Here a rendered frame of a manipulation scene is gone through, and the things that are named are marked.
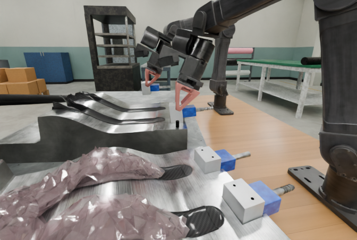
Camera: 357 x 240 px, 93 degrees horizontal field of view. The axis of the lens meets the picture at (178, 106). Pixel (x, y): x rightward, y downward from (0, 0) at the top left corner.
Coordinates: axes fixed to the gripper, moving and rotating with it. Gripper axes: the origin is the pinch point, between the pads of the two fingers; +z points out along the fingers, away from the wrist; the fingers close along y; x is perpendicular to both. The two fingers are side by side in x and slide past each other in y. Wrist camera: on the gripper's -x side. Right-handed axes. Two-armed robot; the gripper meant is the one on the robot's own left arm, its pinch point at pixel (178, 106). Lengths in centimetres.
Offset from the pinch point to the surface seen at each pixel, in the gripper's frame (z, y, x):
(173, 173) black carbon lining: 9.9, 18.7, 2.3
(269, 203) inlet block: 3.6, 28.1, 14.9
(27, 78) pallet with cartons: 134, -357, -304
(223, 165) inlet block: 4.9, 18.1, 11.3
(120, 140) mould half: 13.4, 6.7, -11.3
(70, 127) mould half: 14.4, 7.3, -24.0
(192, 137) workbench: 9.5, -5.7, 9.6
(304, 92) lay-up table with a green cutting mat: -63, -216, 207
